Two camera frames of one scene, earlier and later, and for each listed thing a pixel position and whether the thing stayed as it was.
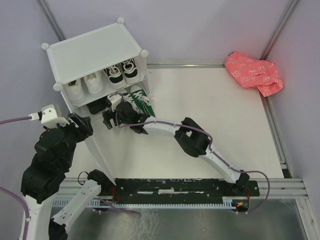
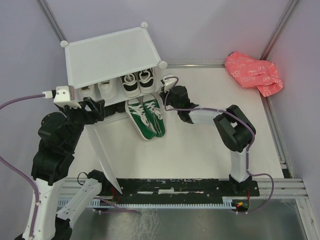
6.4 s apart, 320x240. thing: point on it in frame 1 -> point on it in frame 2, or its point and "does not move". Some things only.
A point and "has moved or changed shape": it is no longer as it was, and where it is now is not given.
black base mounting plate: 181,189 does not move
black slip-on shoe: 97,106 has moved or changed shape
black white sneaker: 130,70 -> 146,81
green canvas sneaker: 138,97 -> 152,110
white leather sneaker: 96,84 -> 111,91
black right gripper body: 120,121 -> 167,99
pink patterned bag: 251,72 does not move
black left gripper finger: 84,123 -> 97,107
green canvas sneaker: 138,98 has moved or changed shape
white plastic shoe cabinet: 102,78 has moved or changed shape
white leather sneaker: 76,90 has moved or changed shape
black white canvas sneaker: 116,75 -> 130,84
